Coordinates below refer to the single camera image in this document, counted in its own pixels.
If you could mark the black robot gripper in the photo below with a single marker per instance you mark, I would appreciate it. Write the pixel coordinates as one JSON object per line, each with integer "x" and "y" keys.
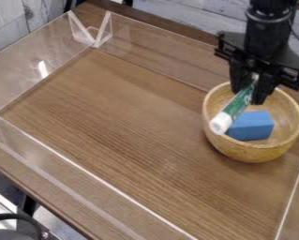
{"x": 259, "y": 53}

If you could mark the green Expo marker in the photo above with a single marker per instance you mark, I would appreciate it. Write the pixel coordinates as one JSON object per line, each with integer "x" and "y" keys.
{"x": 239, "y": 102}

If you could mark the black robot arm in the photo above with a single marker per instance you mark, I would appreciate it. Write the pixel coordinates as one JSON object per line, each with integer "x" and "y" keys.
{"x": 272, "y": 4}

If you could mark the brown wooden bowl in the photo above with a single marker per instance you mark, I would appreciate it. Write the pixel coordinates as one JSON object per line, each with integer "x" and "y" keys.
{"x": 283, "y": 109}

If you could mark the blue rectangular block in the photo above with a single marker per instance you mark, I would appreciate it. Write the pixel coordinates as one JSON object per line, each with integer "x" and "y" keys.
{"x": 252, "y": 126}

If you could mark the clear acrylic corner bracket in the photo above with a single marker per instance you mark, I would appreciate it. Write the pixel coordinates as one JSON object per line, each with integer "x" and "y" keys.
{"x": 90, "y": 35}

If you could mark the black metal table frame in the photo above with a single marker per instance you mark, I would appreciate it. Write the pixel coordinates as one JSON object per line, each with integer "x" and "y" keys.
{"x": 28, "y": 228}

